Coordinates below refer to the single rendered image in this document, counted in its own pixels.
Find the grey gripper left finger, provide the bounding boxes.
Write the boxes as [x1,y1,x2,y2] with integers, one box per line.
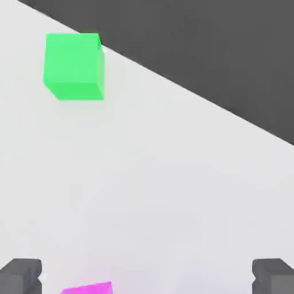
[0,258,43,294]

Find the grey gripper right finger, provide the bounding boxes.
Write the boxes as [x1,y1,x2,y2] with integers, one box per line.
[252,258,294,294]

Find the small magenta cube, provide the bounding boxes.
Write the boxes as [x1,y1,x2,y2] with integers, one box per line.
[60,281,113,294]

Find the small green cube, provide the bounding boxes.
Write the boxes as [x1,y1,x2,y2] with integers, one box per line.
[42,32,106,101]

